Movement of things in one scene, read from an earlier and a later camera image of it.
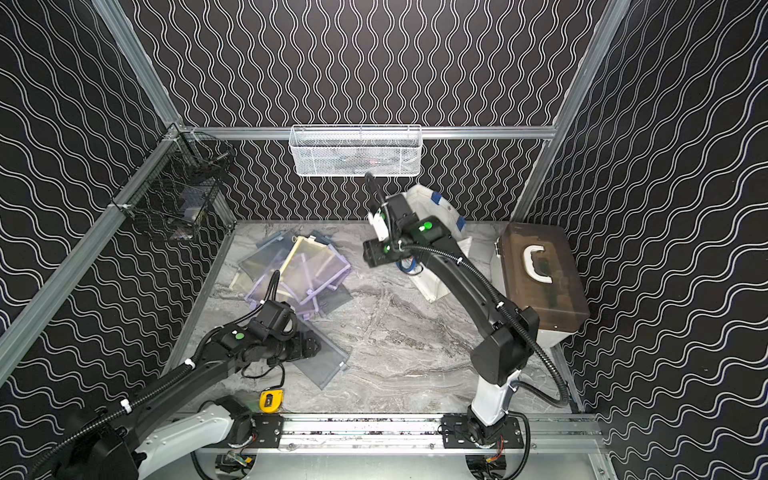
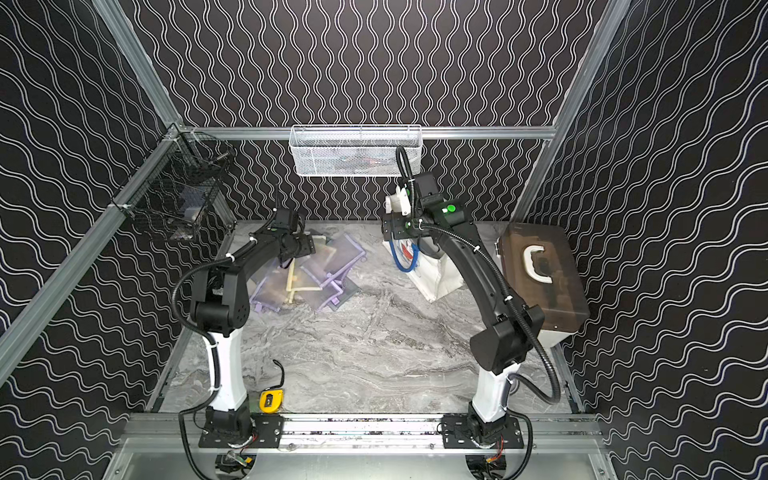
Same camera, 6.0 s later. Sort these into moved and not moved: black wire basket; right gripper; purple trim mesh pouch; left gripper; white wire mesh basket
Moved: left gripper; right gripper; purple trim mesh pouch
Not moved: black wire basket; white wire mesh basket
